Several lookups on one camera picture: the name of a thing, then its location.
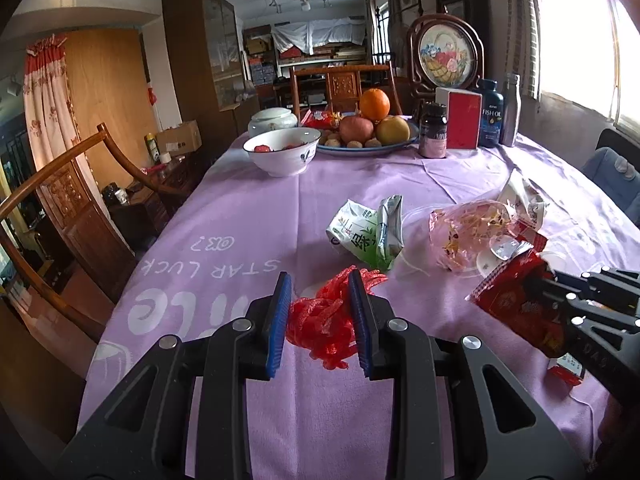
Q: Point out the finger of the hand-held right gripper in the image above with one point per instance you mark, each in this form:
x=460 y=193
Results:
x=610 y=285
x=590 y=312

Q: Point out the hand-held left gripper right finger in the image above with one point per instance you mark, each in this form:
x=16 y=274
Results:
x=359 y=330

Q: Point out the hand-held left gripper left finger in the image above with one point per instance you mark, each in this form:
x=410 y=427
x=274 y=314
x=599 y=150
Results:
x=279 y=330

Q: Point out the red mesh net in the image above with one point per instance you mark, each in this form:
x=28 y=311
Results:
x=320 y=320

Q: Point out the red snack packet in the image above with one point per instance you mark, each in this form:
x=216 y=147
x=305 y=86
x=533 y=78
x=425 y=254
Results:
x=515 y=295

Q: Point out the clear plastic container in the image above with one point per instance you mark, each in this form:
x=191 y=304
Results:
x=415 y=240

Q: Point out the red white small carton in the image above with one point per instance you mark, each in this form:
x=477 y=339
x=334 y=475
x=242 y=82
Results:
x=565 y=370

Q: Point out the purple printed tablecloth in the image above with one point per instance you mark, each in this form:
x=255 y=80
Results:
x=250 y=240

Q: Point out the green white snack packet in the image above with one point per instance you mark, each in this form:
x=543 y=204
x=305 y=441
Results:
x=360 y=235

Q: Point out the blue cushioned chair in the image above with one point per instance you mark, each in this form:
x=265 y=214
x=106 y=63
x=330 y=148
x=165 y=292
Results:
x=612 y=175

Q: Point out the small clear plastic cup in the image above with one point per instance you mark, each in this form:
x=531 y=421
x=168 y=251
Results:
x=490 y=262

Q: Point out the white crumpled wrapper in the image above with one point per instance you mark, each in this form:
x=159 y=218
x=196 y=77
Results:
x=522 y=200

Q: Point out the pink clear plastic bag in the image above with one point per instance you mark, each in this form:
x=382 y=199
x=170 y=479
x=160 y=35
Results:
x=465 y=235

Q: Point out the white floral bowl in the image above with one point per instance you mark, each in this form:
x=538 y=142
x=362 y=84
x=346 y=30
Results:
x=282 y=155

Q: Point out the dark wooden side table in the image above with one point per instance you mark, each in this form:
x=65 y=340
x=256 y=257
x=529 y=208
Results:
x=150 y=195

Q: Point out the pile of brown small fruits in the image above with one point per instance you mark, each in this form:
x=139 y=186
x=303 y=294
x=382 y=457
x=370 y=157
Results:
x=332 y=139

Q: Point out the blue rimmed fruit plate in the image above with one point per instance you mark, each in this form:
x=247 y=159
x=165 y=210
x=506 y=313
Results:
x=405 y=142

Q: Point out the red apple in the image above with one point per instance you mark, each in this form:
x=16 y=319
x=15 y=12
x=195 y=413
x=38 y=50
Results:
x=356 y=130

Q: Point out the silver metal bottle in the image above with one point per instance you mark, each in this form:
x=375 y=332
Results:
x=511 y=110

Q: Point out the yellow pear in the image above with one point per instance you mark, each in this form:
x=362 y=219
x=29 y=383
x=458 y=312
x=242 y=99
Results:
x=393 y=130

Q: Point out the white tape roll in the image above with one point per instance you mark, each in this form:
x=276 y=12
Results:
x=165 y=157

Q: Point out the white mug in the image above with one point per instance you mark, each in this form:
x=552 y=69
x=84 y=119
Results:
x=120 y=197

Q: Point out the blue supplement bottle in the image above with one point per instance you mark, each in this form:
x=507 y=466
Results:
x=491 y=115

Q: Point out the white lidded ceramic jar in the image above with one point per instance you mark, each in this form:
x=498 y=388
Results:
x=272 y=122

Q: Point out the dark supplement bottle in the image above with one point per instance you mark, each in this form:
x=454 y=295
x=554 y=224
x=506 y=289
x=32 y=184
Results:
x=432 y=132

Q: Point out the red wrapped snack pack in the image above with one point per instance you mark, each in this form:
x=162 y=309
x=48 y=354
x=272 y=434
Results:
x=320 y=119

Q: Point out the cardboard box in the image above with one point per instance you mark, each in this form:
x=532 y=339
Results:
x=179 y=137

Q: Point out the red white box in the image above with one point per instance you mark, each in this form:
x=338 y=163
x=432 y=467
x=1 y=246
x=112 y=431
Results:
x=462 y=120

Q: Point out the orange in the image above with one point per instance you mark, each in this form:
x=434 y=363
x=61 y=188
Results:
x=374 y=105

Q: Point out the yellow spray can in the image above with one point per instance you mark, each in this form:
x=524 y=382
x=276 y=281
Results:
x=150 y=145

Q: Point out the carved wooden chair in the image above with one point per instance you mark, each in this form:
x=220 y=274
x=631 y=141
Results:
x=75 y=210
x=344 y=85

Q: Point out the window with blinds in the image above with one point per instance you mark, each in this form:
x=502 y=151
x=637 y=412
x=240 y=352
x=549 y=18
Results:
x=575 y=35

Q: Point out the round framed embroidery screen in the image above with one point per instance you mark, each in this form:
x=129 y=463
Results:
x=445 y=57

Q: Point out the glass door wooden cabinet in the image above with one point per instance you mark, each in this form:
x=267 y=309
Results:
x=200 y=60

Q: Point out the barred window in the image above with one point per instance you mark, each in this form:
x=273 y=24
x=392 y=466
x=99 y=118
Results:
x=382 y=35

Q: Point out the white cloth cover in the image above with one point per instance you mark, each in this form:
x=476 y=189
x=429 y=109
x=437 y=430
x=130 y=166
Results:
x=320 y=35

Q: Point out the red floral curtain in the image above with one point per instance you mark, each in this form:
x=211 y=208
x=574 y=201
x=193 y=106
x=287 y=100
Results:
x=50 y=110

